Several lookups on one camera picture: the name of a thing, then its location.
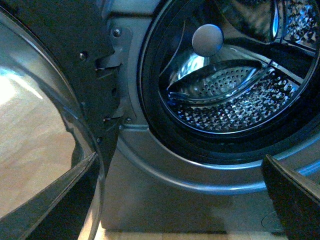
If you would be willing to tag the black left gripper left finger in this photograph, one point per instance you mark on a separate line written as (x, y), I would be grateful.
(57, 212)

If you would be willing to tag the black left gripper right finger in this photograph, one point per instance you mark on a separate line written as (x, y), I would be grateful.
(295, 198)

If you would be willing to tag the washing machine door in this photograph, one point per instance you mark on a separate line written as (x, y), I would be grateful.
(59, 100)

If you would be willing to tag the dark grey washing machine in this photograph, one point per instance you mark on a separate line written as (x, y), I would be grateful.
(166, 177)

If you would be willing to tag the stainless steel drum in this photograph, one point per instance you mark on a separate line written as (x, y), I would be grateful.
(231, 66)

